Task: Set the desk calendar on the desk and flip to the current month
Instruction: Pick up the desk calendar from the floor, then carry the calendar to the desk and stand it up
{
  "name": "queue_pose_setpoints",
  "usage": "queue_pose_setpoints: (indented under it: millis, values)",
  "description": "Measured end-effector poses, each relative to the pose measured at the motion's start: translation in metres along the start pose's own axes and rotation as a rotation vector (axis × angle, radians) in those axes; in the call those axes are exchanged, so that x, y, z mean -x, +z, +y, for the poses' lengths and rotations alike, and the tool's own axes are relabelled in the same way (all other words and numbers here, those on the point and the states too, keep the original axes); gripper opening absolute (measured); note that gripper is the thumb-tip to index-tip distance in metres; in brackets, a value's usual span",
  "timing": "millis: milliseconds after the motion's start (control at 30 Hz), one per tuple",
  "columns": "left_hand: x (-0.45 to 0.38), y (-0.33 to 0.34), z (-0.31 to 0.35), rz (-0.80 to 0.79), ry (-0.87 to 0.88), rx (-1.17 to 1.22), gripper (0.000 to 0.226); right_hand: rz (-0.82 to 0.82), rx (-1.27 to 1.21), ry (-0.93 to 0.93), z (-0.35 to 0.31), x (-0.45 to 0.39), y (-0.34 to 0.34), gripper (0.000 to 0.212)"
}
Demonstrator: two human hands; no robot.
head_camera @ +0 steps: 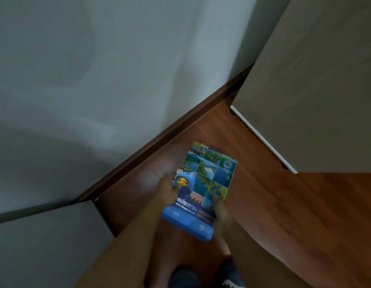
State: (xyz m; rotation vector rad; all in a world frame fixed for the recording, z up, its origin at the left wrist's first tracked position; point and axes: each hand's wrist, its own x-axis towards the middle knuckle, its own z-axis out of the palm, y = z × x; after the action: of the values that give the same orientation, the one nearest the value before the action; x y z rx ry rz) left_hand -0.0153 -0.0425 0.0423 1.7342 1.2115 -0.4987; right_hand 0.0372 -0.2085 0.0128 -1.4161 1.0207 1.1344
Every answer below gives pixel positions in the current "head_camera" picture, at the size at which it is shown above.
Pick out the dark blue slipper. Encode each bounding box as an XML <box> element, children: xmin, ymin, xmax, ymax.
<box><xmin>167</xmin><ymin>266</ymin><xmax>202</xmax><ymax>288</ymax></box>
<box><xmin>215</xmin><ymin>260</ymin><xmax>246</xmax><ymax>288</ymax></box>

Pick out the grey cabinet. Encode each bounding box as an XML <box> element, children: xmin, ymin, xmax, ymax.
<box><xmin>0</xmin><ymin>200</ymin><xmax>116</xmax><ymax>288</ymax></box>

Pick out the person's left forearm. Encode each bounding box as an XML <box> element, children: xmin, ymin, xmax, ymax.
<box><xmin>74</xmin><ymin>201</ymin><xmax>174</xmax><ymax>288</ymax></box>

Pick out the person's right hand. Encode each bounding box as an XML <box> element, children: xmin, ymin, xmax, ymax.
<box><xmin>212</xmin><ymin>196</ymin><xmax>234</xmax><ymax>235</ymax></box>

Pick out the person's right forearm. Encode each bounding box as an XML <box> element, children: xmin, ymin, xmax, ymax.
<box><xmin>217</xmin><ymin>224</ymin><xmax>312</xmax><ymax>288</ymax></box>

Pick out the brown wooden baseboard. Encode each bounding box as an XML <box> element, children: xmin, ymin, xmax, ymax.
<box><xmin>72</xmin><ymin>65</ymin><xmax>254</xmax><ymax>204</ymax></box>

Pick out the beige wooden wardrobe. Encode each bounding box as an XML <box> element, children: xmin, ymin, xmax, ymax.
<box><xmin>230</xmin><ymin>0</ymin><xmax>371</xmax><ymax>174</ymax></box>

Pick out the blue spiral-bound picture calendar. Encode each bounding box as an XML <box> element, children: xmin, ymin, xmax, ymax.
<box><xmin>161</xmin><ymin>142</ymin><xmax>238</xmax><ymax>243</ymax></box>

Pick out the person's left hand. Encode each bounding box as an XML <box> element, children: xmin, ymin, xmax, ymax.
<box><xmin>155</xmin><ymin>173</ymin><xmax>182</xmax><ymax>208</ymax></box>

